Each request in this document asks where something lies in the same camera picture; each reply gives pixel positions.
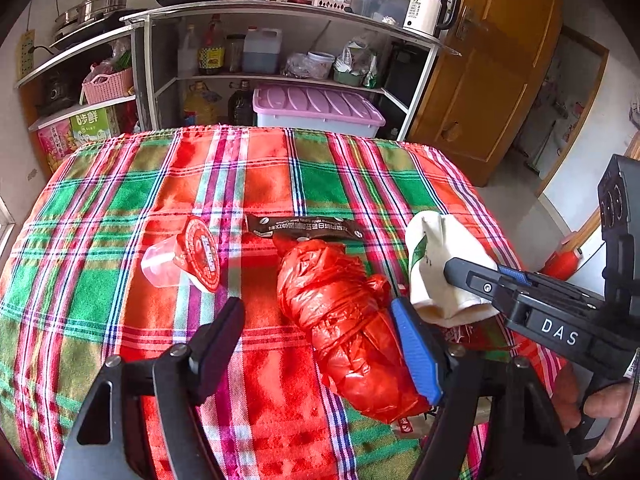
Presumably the pink plastic basket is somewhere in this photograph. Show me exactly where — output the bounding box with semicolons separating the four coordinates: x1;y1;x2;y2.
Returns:
81;67;136;106

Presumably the clear plastic container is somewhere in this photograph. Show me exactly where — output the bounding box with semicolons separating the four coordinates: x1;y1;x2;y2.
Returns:
347;0;411;26

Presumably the black appliance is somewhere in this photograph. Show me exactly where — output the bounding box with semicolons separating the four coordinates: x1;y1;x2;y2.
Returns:
379;42;426;141

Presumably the dark brown sachet wrapper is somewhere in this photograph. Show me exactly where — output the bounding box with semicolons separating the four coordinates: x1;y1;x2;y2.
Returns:
244;213;369;244

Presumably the stainless steel pot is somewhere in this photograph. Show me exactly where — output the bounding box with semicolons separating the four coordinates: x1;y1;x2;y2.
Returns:
52;0;134;36

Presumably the white plastic tub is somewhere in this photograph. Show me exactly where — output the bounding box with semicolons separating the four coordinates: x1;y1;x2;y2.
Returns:
305;50;336;80

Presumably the black cooker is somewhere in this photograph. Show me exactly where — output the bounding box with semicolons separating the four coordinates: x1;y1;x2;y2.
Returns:
37;72;76;116

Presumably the plaid tablecloth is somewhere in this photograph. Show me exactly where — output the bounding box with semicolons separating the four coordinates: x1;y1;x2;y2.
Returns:
0;125;571;480

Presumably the black induction stove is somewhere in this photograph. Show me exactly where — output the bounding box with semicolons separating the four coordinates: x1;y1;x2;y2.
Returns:
49;10;147;52

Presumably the clear plastic bottle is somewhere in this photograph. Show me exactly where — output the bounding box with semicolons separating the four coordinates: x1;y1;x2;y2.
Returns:
177;23;201;80

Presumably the red foil wrapper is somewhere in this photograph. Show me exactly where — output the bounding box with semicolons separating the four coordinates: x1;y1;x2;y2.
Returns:
442;320;518;356

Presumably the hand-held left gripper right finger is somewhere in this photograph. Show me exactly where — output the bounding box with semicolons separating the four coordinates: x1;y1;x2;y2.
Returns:
390;297;578;480

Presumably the storage box pink lid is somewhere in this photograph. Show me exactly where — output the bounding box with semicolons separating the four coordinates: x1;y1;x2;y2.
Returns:
251;84;387;140

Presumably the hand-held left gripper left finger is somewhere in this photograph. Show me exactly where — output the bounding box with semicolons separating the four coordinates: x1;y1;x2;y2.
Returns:
55;296;247;480

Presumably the orange red cylinder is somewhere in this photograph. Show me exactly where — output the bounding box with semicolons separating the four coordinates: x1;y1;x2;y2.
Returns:
542;247;584;281

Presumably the soy sauce bottle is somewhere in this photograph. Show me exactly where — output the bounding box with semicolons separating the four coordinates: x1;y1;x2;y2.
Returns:
197;13;227;76

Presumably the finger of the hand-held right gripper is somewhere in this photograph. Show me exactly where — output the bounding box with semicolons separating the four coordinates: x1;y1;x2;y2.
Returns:
497;264;534;284
443;257;502;306

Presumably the person's right hand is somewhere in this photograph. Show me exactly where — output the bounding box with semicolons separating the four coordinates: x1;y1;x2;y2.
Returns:
551;359;640;467

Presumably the clear jelly cup red lid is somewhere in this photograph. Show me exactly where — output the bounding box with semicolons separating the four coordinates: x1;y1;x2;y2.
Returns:
140;214;222;295

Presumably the pink printed bag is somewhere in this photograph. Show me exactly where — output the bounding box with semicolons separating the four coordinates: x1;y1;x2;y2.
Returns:
37;118;76;174

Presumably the green white packet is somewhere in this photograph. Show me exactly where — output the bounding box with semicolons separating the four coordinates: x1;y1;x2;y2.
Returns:
362;52;380;90

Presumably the dark cooking oil bottle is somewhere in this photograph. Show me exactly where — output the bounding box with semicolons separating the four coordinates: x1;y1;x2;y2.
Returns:
227;79;255;126

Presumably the crumpled food bag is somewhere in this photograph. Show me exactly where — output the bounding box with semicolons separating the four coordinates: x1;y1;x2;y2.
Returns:
334;34;376;74

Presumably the glass jar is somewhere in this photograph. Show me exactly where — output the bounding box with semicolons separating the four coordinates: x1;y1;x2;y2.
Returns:
224;33;247;74

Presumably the crumpled clear plastic bag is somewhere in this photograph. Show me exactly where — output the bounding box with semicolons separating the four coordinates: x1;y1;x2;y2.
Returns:
282;51;314;80

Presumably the red plastic bag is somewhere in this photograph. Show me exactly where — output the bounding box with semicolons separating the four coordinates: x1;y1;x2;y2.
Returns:
272;237;434;424

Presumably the low steel stove shelf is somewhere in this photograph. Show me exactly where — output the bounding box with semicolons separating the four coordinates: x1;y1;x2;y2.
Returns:
14;24;147;134

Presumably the green printed carton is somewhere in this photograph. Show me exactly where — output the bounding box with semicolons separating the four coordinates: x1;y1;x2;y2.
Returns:
67;105;121;149

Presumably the wooden door frame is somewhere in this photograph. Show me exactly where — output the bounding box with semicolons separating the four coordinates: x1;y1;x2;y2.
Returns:
534;25;612;197

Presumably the plastic jug dark liquid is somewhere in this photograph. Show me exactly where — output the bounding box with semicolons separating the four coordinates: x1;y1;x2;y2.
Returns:
241;27;284;75

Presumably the wooden door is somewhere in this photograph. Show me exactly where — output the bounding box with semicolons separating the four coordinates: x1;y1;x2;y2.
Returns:
407;0;564;189

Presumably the green bowl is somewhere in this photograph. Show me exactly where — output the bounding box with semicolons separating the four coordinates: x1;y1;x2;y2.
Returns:
332;67;365;88

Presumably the steel shelf unit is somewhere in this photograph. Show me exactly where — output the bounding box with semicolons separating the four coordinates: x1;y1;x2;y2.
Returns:
122;0;464;144

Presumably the yellow cooking oil bottle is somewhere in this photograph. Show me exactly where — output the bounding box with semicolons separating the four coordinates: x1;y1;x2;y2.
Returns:
182;79;221;126

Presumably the white electric kettle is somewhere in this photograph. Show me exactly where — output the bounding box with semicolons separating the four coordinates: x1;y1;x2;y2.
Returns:
402;0;462;39

